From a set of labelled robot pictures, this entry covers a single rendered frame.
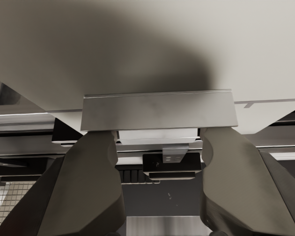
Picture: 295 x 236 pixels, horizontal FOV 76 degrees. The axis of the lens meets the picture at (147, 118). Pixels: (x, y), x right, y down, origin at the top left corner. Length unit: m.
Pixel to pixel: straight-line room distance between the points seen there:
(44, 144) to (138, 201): 0.37
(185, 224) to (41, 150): 0.41
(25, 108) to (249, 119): 0.24
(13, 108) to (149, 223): 0.20
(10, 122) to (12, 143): 0.29
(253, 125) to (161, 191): 0.56
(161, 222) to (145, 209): 0.51
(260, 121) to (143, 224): 0.15
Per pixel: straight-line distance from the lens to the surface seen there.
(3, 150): 0.61
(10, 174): 0.52
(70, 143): 0.26
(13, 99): 0.31
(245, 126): 0.20
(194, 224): 0.22
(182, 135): 0.20
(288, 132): 0.55
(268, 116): 0.18
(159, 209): 0.72
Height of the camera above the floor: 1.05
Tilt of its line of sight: 20 degrees down
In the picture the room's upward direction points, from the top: 179 degrees clockwise
